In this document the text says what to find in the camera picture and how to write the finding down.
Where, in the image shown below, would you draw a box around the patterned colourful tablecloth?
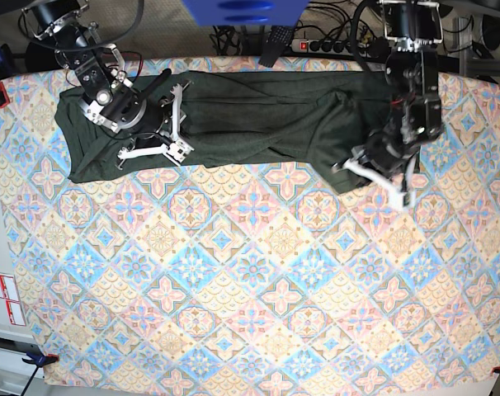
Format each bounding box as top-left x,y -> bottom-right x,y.
0,71 -> 500,395

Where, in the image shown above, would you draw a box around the black remote control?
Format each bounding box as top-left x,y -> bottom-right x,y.
258,26 -> 294,68

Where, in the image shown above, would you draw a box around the blue plastic box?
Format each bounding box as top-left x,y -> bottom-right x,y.
182,0 -> 309,26

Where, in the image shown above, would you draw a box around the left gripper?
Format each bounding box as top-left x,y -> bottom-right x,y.
332,130 -> 419,210

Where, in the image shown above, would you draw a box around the blue clamp orange tip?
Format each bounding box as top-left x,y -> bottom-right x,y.
21,352 -> 59,368

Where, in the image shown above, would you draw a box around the white power strip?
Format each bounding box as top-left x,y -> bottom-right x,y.
290,39 -> 352,55

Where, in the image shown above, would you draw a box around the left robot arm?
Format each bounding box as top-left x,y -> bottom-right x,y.
341,1 -> 444,211

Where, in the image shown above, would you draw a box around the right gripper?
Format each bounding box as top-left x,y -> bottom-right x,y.
116,80 -> 195,169

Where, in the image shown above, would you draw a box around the dark green long-sleeve shirt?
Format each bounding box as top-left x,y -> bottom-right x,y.
54,69 -> 420,197

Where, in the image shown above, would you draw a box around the red white stickers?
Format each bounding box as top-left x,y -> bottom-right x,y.
0,274 -> 26,327

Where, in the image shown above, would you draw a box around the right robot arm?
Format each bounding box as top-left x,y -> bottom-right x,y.
18,1 -> 193,169

